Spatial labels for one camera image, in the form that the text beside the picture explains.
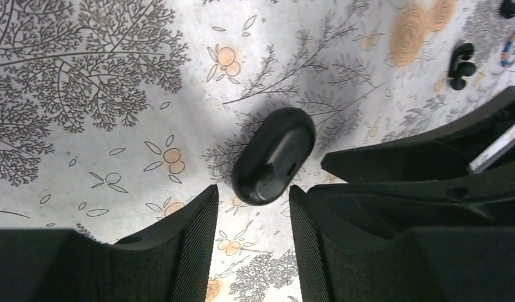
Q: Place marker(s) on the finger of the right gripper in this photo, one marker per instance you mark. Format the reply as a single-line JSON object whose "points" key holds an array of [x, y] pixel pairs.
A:
{"points": [[440, 154]]}

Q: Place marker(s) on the black earbud charging case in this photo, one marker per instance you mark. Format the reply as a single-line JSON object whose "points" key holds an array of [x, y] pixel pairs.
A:
{"points": [[273, 156]]}

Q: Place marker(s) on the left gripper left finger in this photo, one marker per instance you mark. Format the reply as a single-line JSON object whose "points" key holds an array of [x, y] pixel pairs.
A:
{"points": [[167, 261]]}

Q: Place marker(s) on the black earbud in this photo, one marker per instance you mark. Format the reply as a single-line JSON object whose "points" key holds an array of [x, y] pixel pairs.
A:
{"points": [[507, 9], [460, 66]]}

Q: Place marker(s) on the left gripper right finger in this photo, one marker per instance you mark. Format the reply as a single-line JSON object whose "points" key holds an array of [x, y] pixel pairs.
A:
{"points": [[451, 240]]}

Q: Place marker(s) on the floral patterned table mat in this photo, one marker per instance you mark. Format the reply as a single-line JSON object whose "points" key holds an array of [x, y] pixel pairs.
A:
{"points": [[116, 114]]}

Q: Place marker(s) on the blue white eraser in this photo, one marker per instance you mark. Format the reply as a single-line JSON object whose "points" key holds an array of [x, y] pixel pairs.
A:
{"points": [[508, 52]]}

